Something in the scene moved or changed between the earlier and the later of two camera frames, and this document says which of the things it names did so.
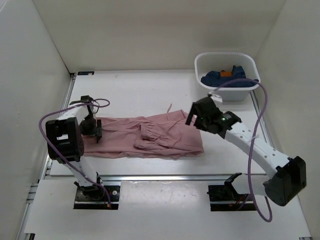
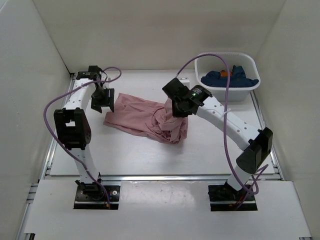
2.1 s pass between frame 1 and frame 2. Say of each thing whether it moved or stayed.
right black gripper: moved
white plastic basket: stayed
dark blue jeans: stayed
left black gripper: moved
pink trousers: moved
